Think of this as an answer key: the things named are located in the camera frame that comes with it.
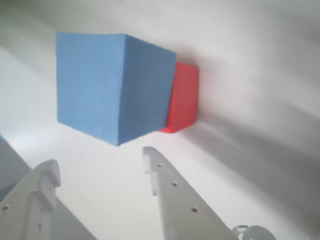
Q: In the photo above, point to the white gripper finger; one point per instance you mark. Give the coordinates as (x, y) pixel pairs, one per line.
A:
(22, 212)
(180, 207)

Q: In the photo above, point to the blue foam cube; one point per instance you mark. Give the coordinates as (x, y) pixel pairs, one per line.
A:
(100, 87)

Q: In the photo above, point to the red foam cube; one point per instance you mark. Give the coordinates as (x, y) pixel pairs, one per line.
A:
(185, 100)

